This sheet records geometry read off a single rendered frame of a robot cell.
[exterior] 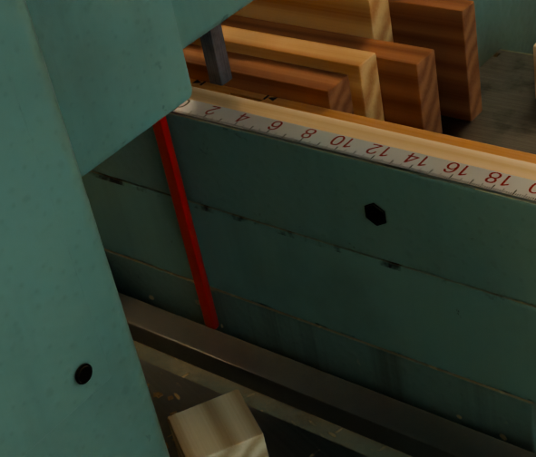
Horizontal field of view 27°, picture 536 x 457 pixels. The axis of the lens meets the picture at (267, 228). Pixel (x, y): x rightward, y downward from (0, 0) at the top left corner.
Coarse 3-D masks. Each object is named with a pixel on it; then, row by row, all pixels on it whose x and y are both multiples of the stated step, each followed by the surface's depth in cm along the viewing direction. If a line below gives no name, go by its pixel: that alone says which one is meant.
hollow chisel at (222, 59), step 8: (208, 32) 59; (216, 32) 59; (200, 40) 59; (208, 40) 59; (216, 40) 59; (208, 48) 59; (216, 48) 59; (224, 48) 60; (208, 56) 60; (216, 56) 59; (224, 56) 60; (208, 64) 60; (216, 64) 60; (224, 64) 60; (208, 72) 60; (216, 72) 60; (224, 72) 60; (216, 80) 60; (224, 80) 60
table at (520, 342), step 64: (512, 64) 67; (448, 128) 62; (512, 128) 61; (128, 192) 64; (128, 256) 68; (256, 256) 60; (320, 256) 56; (320, 320) 59; (384, 320) 56; (448, 320) 53; (512, 320) 50; (512, 384) 53
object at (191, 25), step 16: (176, 0) 51; (192, 0) 52; (208, 0) 53; (224, 0) 54; (240, 0) 55; (176, 16) 52; (192, 16) 53; (208, 16) 53; (224, 16) 54; (192, 32) 53
